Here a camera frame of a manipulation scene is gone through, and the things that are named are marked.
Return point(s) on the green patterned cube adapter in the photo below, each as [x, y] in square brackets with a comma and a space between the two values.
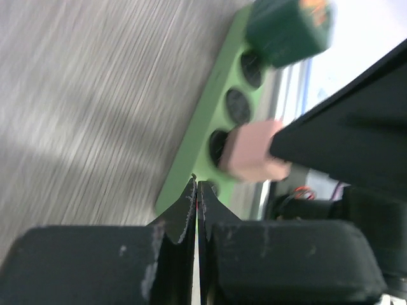
[283, 32]

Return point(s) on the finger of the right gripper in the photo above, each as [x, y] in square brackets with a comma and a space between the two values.
[358, 135]

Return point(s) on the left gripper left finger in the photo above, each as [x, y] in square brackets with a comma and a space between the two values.
[150, 264]

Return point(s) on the green power strip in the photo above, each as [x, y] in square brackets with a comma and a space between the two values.
[232, 93]

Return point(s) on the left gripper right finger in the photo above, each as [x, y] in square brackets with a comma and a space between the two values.
[282, 261]

